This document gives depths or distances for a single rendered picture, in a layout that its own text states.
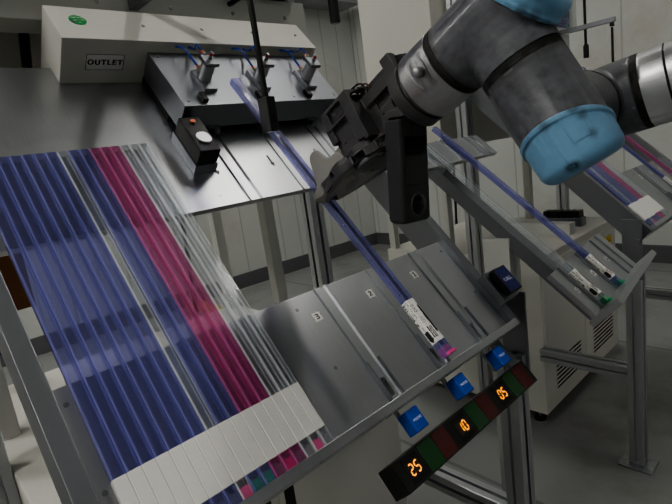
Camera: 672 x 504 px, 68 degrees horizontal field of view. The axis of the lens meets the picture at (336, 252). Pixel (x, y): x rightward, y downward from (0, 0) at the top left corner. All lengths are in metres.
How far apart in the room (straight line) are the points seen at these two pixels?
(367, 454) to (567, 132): 0.88
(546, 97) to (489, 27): 0.08
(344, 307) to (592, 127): 0.42
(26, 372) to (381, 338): 0.44
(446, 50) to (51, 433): 0.50
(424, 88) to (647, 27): 3.48
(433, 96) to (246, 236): 3.92
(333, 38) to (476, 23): 4.76
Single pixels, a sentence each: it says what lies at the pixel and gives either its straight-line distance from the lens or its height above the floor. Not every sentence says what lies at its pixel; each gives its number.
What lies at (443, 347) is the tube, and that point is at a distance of 0.60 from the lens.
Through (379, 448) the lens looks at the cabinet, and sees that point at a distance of 1.20.
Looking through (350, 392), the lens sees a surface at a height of 0.75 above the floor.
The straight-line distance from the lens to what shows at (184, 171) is 0.81.
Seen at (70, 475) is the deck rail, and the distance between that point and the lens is 0.54.
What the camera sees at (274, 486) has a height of 0.73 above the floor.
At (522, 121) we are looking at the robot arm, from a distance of 0.46.
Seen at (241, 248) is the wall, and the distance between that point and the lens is 4.35.
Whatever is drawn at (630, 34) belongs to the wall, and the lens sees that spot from 3.98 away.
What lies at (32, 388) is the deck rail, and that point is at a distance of 0.57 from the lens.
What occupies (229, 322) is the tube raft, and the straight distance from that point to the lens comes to 0.64.
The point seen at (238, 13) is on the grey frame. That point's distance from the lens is 1.13.
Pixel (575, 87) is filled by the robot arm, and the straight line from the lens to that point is 0.46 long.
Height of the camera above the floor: 1.06
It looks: 12 degrees down
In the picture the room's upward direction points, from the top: 8 degrees counter-clockwise
